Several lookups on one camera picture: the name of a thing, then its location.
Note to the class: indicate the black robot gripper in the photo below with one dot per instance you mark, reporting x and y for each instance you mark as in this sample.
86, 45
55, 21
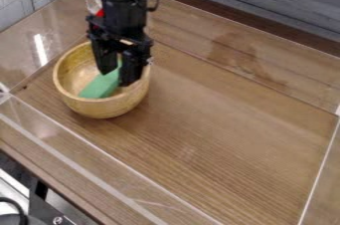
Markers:
118, 32

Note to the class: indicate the green rectangular block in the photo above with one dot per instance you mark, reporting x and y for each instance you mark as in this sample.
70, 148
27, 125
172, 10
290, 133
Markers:
102, 86

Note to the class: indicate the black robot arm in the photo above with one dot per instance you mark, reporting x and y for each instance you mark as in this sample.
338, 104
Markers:
120, 43

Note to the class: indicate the light wooden bowl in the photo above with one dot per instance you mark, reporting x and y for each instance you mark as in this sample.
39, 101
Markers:
74, 72

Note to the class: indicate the red plush strawberry toy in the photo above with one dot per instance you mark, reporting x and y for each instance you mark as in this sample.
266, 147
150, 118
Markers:
100, 13

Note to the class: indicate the clear acrylic enclosure wall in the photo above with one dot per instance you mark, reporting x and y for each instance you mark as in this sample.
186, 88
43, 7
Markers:
231, 145

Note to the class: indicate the black table leg bracket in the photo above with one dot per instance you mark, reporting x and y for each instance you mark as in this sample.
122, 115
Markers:
40, 209

